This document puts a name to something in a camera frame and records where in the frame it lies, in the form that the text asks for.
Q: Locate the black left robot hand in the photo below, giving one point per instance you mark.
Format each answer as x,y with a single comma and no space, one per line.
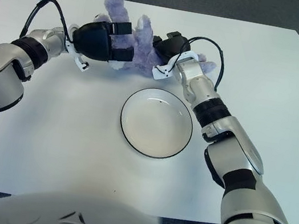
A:
92,41

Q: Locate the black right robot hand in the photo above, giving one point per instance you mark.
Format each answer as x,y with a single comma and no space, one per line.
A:
171,46

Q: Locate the purple plush teddy bear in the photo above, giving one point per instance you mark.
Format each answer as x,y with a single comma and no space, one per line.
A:
143,50

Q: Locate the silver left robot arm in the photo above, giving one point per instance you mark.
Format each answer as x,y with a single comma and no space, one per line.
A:
0,68

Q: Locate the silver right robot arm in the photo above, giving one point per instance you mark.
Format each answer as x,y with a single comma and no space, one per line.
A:
223,122

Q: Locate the white plate with black rim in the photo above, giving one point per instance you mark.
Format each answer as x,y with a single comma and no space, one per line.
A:
156,124

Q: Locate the white left wrist mount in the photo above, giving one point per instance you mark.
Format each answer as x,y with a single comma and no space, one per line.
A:
81,63

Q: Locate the white wrist mount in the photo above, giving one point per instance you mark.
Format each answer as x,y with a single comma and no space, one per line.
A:
159,73
81,63

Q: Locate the white right wrist mount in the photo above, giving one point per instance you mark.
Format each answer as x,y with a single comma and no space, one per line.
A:
159,73

